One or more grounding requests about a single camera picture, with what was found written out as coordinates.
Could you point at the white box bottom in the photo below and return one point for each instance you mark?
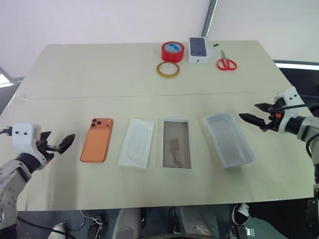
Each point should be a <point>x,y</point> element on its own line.
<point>177,144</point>

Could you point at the dark metal pole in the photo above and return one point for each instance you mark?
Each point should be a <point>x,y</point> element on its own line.
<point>208,18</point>

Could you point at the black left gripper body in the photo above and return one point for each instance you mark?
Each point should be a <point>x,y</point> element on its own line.
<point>46,149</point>

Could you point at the white printed phone box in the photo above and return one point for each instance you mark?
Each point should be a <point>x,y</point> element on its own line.
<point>198,49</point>

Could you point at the white box lid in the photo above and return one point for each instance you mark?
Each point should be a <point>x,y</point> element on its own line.
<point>229,140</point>

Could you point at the clear yellowish tape roll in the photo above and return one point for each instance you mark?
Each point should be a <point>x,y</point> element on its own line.
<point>168,69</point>

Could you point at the grey metal frame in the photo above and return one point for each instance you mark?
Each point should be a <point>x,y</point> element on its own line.
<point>7,79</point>

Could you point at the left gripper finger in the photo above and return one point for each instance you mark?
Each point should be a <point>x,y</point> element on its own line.
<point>46,135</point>
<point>66,144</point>

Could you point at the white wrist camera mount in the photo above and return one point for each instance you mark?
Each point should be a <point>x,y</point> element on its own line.
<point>291,98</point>
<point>23,136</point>

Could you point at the white paper insert tray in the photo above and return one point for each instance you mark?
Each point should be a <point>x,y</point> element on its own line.
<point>136,145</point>

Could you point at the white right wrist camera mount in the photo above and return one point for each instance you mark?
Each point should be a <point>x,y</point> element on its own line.
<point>291,98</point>

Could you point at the small clear plastic piece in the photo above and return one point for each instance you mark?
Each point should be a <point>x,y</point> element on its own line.
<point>24,97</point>

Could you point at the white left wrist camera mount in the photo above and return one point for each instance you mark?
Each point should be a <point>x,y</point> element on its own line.
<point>23,136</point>

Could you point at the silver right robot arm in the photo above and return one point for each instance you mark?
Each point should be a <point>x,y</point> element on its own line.
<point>307,124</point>

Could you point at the orange smartphone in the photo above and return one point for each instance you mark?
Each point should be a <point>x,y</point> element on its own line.
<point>97,140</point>

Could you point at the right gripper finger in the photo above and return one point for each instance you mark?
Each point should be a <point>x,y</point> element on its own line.
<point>263,106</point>
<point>252,119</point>

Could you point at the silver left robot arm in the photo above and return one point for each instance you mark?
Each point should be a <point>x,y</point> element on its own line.
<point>11,178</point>

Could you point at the red tape roll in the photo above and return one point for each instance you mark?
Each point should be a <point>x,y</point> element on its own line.
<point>172,51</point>

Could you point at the black and white sneaker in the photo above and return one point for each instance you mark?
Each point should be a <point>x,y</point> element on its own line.
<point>240,213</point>

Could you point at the black furniture piece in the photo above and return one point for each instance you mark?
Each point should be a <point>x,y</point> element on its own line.
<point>299,72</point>

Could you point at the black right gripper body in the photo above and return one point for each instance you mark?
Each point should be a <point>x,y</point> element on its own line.
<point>272,122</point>

